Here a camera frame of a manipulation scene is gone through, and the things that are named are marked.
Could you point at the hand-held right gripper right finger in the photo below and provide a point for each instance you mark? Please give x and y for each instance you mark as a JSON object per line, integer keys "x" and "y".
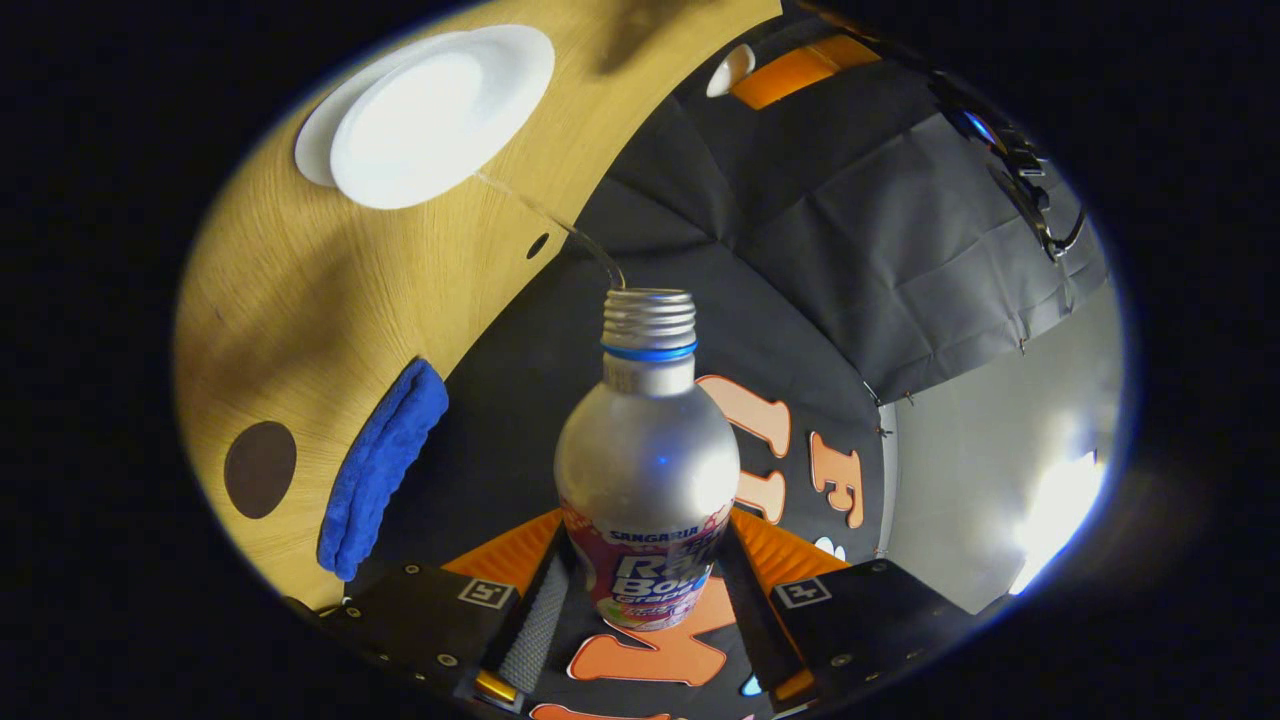
{"x": 755, "y": 620}

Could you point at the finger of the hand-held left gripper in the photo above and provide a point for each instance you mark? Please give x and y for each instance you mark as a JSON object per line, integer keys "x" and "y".
{"x": 800, "y": 72}

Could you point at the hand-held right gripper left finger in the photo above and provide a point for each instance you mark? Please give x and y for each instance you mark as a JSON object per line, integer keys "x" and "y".
{"x": 540, "y": 620}

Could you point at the silver water bottle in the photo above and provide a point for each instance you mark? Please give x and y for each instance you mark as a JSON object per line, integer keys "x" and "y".
{"x": 648, "y": 470}

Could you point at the round brown coaster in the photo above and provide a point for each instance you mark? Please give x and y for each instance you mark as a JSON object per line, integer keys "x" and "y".
{"x": 260, "y": 470}

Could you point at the white teacup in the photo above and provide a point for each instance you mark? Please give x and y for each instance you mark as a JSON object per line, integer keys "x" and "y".
{"x": 440, "y": 115}

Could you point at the blue towel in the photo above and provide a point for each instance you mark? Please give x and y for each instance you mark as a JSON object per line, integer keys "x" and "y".
{"x": 385, "y": 465}

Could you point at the white saucer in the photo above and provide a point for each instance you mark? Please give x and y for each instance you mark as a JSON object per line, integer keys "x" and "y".
{"x": 315, "y": 140}

